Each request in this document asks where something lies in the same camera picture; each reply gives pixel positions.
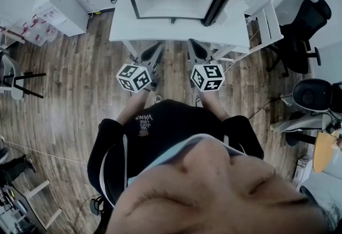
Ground wooden bar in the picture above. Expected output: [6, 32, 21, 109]
[0, 27, 26, 44]

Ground white box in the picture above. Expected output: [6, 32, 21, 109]
[293, 155, 313, 183]

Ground round wooden table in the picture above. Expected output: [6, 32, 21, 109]
[313, 131, 342, 174]

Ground person's left forearm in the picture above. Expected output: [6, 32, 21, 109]
[116, 88, 150, 126]

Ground white cable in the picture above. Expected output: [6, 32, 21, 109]
[0, 135, 89, 165]

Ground black looped cable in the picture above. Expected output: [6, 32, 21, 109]
[90, 195, 105, 216]

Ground black desk wooden legs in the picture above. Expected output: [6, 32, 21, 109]
[0, 179, 63, 234]

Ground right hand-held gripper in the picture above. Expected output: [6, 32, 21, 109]
[186, 38, 226, 93]

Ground white table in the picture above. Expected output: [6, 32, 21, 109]
[108, 0, 251, 64]

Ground grey cloth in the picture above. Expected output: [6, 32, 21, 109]
[269, 112, 325, 132]

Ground white wooden chair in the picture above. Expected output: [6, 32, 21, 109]
[211, 0, 284, 64]

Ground person's right forearm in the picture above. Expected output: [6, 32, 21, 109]
[199, 90, 231, 121]

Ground black floor cable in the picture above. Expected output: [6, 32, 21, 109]
[248, 95, 292, 121]

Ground black shoe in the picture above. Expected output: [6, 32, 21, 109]
[299, 185, 317, 198]

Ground black bag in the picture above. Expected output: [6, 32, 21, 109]
[331, 82, 342, 115]

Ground pile of empty water bottles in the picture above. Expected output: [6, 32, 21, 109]
[0, 13, 58, 47]

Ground light blue face mask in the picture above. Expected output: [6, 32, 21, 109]
[126, 133, 246, 188]

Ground grey chair black legs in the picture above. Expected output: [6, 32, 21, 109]
[0, 53, 46, 102]

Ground black office chair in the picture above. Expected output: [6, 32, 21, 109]
[266, 0, 332, 77]

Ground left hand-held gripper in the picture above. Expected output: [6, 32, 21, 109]
[115, 42, 165, 94]

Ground white chair black cushion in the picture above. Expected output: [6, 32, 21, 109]
[284, 78, 335, 147]

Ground person's black shirt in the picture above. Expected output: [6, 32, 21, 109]
[87, 99, 265, 207]

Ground white water dispenser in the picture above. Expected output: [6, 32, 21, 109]
[32, 0, 89, 37]

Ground person's face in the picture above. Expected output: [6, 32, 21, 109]
[106, 139, 329, 234]

